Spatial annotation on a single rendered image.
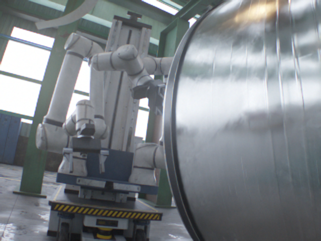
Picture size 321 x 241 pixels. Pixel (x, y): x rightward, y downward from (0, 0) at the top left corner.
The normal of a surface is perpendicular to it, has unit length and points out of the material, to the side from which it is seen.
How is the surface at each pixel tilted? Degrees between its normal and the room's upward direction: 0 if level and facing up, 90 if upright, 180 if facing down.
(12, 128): 90
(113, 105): 90
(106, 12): 90
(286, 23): 85
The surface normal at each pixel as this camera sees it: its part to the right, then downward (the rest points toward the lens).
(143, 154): -0.35, -0.28
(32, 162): 0.50, -0.15
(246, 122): -0.87, -0.04
